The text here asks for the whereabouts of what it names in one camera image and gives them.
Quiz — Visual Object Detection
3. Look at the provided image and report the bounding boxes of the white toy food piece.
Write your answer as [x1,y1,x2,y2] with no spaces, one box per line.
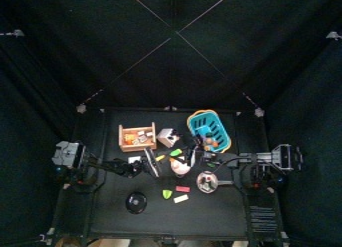
[135,130,155,144]

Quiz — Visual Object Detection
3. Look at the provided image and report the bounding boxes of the silver toy pan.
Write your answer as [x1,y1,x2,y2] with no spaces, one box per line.
[195,170,235,194]

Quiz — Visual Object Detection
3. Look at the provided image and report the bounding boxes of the wooden toy crate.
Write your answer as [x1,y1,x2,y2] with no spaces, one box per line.
[117,121,159,153]

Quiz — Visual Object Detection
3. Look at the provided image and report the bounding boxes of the black round lid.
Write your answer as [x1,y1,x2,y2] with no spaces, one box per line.
[124,191,148,215]

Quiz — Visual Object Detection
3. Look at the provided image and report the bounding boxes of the pale yellow toy block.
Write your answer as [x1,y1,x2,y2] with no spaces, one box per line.
[172,194,190,204]

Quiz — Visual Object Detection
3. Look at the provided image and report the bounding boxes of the teal basket with orange rim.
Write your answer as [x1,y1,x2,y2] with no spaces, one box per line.
[186,109,232,155]

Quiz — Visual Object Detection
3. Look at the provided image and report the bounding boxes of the thin diagonal brace cord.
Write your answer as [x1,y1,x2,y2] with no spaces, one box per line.
[123,0,259,109]
[81,0,238,105]

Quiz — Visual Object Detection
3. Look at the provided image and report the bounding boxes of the small white grey box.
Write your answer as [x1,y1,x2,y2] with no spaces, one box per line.
[156,127,182,149]

